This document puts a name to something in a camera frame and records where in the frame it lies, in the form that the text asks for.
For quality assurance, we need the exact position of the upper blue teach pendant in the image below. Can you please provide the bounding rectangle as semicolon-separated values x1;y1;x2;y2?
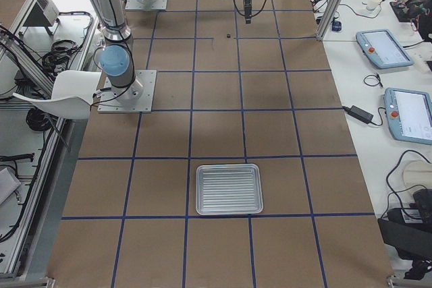
356;29;414;69

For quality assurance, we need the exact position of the white chair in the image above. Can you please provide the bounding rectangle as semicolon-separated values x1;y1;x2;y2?
13;70;101;119

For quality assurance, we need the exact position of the silver metal tray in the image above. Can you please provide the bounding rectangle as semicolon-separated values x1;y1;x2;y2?
196;163;264;216

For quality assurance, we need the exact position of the grey electronics box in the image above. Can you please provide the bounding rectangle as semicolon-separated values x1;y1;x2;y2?
23;0;59;36

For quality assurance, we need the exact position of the black power brick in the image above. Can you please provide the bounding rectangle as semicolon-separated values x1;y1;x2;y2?
342;105;373;124

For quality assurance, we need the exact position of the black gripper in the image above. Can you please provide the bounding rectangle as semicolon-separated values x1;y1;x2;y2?
242;0;252;24

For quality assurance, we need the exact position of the blue teach pendant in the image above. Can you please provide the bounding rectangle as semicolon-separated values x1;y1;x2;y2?
383;88;431;145
356;29;414;69

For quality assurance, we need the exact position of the lower blue teach pendant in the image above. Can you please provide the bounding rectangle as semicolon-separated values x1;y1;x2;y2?
383;88;431;145

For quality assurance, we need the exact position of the cable bundle under frame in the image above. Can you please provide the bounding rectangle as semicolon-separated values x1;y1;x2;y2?
42;40;84;75

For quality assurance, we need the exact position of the dark blue patterned box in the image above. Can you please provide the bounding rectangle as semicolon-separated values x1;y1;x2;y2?
331;20;342;32

